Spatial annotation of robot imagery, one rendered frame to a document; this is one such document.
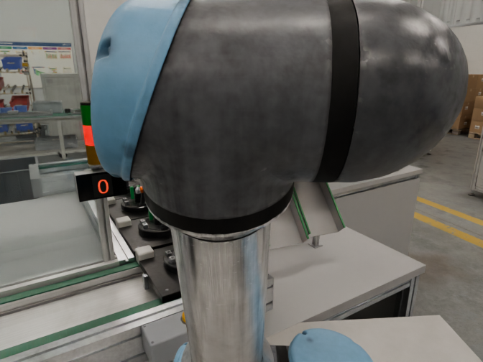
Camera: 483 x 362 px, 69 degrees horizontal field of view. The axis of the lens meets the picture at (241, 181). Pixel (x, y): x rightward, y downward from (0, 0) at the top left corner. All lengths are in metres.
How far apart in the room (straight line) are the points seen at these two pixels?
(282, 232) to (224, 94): 0.93
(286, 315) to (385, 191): 1.49
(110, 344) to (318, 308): 0.54
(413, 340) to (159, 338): 0.61
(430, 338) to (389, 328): 0.09
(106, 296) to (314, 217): 0.66
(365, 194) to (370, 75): 2.05
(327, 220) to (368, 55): 1.03
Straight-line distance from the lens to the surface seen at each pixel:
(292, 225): 1.11
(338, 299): 1.11
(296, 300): 1.08
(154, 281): 0.98
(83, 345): 0.86
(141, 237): 1.21
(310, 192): 1.22
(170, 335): 0.83
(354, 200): 2.17
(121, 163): 0.22
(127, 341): 0.88
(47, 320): 1.03
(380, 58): 0.20
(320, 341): 0.54
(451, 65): 0.23
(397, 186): 2.46
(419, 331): 1.08
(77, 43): 0.99
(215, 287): 0.30
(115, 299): 1.04
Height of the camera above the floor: 1.50
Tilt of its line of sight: 18 degrees down
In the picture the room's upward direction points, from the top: straight up
